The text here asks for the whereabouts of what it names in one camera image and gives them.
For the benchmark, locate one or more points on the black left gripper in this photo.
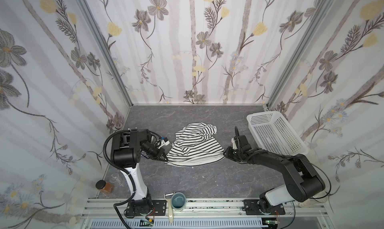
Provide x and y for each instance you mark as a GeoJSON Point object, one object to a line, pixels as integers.
{"type": "Point", "coordinates": [160, 154]}

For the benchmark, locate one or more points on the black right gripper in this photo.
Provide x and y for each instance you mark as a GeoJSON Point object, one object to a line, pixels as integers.
{"type": "Point", "coordinates": [240, 142]}

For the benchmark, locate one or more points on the black white striped tank top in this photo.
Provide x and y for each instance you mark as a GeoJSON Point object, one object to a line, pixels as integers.
{"type": "Point", "coordinates": [195, 145]}

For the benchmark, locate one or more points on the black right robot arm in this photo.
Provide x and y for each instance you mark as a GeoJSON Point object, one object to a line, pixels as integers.
{"type": "Point", "coordinates": [301, 179]}

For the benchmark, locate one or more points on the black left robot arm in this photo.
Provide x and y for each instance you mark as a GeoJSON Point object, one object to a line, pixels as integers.
{"type": "Point", "coordinates": [128, 146]}

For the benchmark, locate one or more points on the white plastic laundry basket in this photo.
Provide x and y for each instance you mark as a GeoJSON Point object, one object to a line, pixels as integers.
{"type": "Point", "coordinates": [272, 132]}

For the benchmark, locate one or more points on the cream vegetable peeler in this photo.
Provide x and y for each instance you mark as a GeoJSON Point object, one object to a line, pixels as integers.
{"type": "Point", "coordinates": [168, 199]}

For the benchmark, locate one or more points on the spice jar with dark lid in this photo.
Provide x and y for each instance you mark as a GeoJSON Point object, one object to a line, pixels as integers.
{"type": "Point", "coordinates": [104, 186]}

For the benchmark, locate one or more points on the teal mug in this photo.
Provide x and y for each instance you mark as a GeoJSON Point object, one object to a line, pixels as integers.
{"type": "Point", "coordinates": [178, 201]}

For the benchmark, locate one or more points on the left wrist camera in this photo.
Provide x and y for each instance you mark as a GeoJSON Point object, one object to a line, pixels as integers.
{"type": "Point", "coordinates": [163, 141]}

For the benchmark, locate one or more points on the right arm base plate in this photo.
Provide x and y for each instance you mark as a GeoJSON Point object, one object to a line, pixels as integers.
{"type": "Point", "coordinates": [255, 207]}

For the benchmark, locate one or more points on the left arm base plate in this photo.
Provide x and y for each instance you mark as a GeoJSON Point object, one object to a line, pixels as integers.
{"type": "Point", "coordinates": [145, 207]}

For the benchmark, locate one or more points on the aluminium frame rail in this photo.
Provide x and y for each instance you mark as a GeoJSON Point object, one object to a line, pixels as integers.
{"type": "Point", "coordinates": [201, 208]}

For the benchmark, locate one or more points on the white vented cable duct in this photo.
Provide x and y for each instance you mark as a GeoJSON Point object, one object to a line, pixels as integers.
{"type": "Point", "coordinates": [199, 223]}

